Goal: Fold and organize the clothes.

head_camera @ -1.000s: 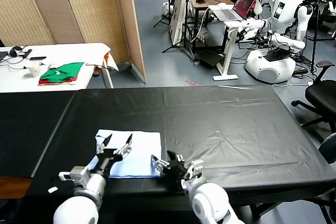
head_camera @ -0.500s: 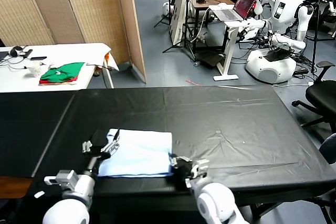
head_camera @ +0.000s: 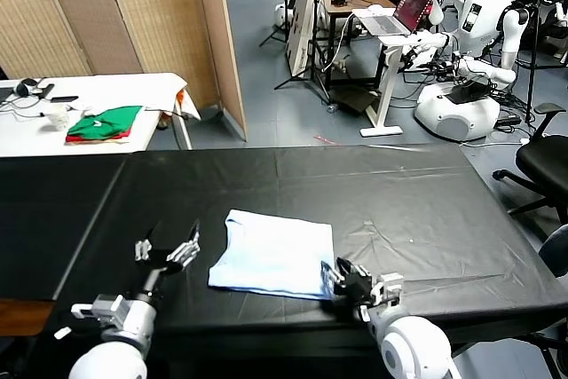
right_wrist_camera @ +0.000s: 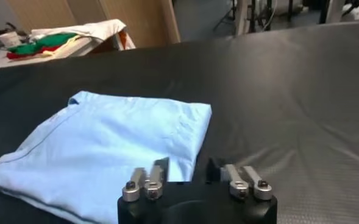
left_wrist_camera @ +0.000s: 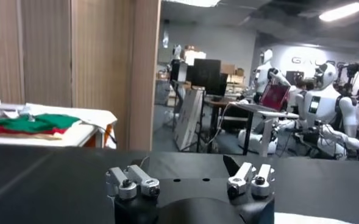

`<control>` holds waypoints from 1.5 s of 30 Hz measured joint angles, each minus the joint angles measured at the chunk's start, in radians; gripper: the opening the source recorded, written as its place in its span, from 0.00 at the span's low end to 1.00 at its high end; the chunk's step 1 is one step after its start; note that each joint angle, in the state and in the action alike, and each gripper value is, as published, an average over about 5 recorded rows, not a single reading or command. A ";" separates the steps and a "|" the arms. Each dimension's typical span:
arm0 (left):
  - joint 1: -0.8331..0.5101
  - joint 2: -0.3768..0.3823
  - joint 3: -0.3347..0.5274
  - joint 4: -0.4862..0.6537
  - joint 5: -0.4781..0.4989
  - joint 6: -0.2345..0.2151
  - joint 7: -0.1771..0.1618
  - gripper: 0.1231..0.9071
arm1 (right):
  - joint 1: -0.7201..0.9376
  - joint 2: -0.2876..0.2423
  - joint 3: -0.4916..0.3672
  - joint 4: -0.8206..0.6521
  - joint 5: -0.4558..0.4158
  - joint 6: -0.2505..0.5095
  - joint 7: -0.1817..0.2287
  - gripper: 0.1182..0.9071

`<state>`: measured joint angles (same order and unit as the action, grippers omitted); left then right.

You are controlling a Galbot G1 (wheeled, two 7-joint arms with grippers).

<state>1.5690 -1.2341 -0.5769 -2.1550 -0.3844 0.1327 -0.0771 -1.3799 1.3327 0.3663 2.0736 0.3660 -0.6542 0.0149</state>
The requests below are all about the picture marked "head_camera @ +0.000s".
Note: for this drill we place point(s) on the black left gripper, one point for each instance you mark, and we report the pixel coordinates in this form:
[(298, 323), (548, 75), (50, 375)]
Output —
[(160, 261)]

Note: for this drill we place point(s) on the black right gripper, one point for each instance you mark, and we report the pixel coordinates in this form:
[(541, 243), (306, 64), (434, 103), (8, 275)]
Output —
[(358, 290)]

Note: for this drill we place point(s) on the light blue t-shirt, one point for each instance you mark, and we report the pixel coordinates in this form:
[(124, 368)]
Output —
[(275, 250)]

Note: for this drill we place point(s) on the large black table cover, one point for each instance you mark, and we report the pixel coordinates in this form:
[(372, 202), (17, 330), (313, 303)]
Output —
[(377, 201)]

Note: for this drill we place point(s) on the small black table cover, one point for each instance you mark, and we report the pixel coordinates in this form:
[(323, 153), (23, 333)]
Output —
[(44, 219)]

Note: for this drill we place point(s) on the red folded shirt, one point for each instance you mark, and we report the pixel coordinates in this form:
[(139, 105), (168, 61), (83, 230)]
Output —
[(95, 139)]

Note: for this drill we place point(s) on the red pen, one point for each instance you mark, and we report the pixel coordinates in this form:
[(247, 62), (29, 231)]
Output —
[(327, 139)]

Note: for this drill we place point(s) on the green folded shirt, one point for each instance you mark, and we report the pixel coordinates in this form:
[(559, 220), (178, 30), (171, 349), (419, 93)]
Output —
[(108, 120)]

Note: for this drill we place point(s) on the orange cloth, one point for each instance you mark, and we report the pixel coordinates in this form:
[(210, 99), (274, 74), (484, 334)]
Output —
[(181, 98)]

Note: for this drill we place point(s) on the white paper cup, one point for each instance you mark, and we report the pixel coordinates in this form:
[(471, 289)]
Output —
[(59, 118)]

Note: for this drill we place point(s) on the white side table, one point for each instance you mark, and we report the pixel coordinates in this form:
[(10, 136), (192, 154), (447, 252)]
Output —
[(26, 139)]

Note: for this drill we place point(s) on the black smartphone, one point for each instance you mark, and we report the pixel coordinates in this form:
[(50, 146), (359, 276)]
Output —
[(65, 98)]

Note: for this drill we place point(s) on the white standing desk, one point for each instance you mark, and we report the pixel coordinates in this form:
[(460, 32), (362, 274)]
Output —
[(386, 86)]

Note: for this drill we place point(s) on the black remote control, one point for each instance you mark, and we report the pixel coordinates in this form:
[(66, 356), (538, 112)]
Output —
[(45, 90)]

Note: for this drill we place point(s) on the black headphones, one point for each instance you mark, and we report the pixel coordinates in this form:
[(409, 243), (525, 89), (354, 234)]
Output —
[(26, 85)]

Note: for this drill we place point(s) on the black office chair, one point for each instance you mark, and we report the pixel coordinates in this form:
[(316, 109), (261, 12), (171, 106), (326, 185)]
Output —
[(543, 161)]

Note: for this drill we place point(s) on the black tripod stand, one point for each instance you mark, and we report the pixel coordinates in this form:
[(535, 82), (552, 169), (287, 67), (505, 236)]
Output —
[(316, 41)]

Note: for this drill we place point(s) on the bamboo folding screen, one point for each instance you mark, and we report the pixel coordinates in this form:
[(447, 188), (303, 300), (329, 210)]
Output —
[(133, 10)]

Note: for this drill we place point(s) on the white board panel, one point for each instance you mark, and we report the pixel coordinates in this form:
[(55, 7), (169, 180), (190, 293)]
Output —
[(299, 33)]

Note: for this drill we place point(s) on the silver open laptop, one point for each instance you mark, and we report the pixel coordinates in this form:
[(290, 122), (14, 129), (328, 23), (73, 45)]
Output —
[(390, 24)]

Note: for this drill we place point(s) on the small black box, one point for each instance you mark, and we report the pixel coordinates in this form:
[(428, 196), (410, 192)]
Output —
[(341, 0)]

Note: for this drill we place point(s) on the tall black light stand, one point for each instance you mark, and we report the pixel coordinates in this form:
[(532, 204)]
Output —
[(534, 64)]

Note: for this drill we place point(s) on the white wheeled humanoid robot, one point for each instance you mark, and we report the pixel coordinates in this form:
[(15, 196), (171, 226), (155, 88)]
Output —
[(475, 19)]

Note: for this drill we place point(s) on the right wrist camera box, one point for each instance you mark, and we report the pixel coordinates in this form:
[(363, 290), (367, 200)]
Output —
[(389, 288)]

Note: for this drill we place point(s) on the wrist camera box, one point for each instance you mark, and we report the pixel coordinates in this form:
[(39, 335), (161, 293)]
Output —
[(104, 308), (389, 288)]

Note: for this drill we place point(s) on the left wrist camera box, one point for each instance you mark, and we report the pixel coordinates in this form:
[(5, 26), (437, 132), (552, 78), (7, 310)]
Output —
[(104, 308)]

